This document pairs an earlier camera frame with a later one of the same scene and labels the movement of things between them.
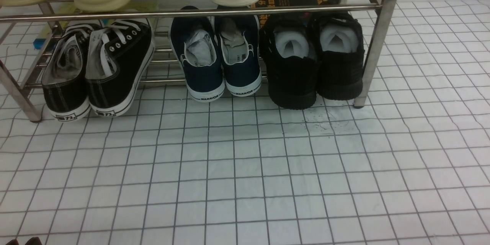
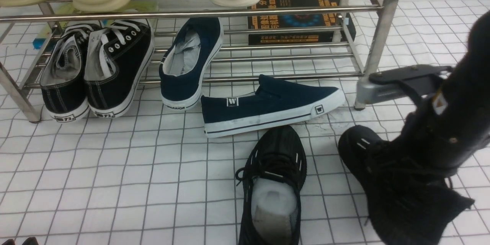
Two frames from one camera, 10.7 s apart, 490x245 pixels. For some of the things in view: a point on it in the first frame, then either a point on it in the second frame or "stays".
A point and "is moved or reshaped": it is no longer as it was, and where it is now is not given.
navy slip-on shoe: x=193 y=33 is moved or reshaped
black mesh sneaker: x=289 y=43 to x=272 y=177
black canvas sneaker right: x=120 y=55 stays
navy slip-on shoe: x=237 y=39 to x=274 y=103
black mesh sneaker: x=340 y=56 to x=414 y=201
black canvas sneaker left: x=64 y=83 stays
